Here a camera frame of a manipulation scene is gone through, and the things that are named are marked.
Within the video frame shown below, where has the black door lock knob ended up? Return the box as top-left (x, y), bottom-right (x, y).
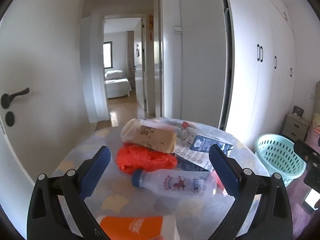
top-left (5, 111), bottom-right (15, 127)

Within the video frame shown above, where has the beige nightstand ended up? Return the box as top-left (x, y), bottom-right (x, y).
top-left (282, 112), bottom-right (310, 142)

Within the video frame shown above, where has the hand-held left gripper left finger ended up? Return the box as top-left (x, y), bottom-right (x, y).
top-left (26, 145), bottom-right (112, 240)

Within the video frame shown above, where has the white bed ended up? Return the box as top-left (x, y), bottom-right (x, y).
top-left (104, 69), bottom-right (132, 98)

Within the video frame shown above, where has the white wardrobe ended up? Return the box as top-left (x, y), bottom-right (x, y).
top-left (222, 0), bottom-right (300, 140)

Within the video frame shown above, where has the white and blue milk carton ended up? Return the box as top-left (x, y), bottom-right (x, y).
top-left (172, 127), bottom-right (234, 172)

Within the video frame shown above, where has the mint green plastic basket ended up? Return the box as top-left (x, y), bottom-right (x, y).
top-left (254, 134), bottom-right (307, 187)

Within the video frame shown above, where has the red snack packet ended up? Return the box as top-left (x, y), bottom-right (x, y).
top-left (211, 170), bottom-right (225, 193)

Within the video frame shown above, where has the beige curtain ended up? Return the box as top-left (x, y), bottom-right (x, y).
top-left (127, 31), bottom-right (135, 89)

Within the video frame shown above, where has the clear bottle with red cap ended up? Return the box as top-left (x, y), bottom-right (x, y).
top-left (160, 120), bottom-right (199, 137)

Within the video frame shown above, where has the clear plastic bottle blue cap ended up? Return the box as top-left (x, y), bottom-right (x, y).
top-left (132, 169), bottom-right (217, 200)

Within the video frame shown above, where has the orange and white packet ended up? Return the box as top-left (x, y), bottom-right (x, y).
top-left (96, 215), bottom-right (180, 240)

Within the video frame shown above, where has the purple rug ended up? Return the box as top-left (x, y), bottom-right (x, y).
top-left (285, 172), bottom-right (320, 238)

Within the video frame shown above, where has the red plastic bag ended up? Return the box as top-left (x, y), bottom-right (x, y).
top-left (116, 142), bottom-right (177, 175)

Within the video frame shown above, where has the window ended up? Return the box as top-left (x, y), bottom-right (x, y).
top-left (104, 41), bottom-right (113, 68)

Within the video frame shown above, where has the brown paper bag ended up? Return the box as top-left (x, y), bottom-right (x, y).
top-left (121, 118), bottom-right (178, 154)

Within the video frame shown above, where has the black door handle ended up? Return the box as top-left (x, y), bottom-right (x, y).
top-left (1, 87), bottom-right (30, 109)

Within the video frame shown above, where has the bed with pink bedding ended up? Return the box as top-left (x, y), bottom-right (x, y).
top-left (307, 81), bottom-right (320, 153)

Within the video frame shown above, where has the open white door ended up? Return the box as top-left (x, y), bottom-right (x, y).
top-left (135, 17), bottom-right (148, 110)

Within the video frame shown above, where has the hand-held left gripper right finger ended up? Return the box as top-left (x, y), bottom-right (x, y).
top-left (208, 144), bottom-right (293, 240)

